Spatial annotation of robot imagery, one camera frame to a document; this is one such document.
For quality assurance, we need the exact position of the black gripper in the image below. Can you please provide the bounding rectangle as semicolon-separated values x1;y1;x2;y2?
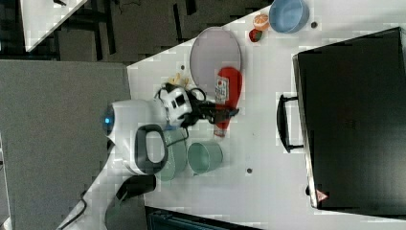
183;95;240;128

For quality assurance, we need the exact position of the red plush ketchup bottle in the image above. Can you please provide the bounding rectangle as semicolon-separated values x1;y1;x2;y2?
213;66;244;138

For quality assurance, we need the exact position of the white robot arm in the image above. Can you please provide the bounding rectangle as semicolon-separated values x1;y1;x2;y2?
56;83;239;230

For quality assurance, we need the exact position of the peeled toy banana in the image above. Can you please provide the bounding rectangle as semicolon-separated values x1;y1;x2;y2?
168;73;190;88

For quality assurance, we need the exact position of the green mug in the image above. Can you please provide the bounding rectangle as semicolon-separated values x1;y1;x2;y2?
187;141;223;174

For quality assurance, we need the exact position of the grey round plate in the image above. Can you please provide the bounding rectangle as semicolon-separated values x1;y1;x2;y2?
190;27;241;97

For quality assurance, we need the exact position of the small red toy strawberry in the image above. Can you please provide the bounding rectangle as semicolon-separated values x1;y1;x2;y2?
249;29;262;42

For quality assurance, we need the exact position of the orange toy citrus half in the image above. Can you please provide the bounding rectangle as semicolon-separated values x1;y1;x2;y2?
253;13;270;31

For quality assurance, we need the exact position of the blue bowl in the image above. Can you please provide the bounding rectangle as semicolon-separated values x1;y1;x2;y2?
269;0;310;34

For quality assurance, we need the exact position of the silver black toaster oven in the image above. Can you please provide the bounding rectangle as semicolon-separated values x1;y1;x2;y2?
292;27;406;219

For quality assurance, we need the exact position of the white side table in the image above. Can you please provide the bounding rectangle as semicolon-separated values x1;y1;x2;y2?
19;0;88;52

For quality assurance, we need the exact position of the blue metal frame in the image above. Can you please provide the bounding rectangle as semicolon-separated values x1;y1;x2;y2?
146;206;260;230

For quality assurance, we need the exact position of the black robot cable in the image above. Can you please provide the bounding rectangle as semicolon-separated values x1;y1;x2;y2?
58;191;89;230

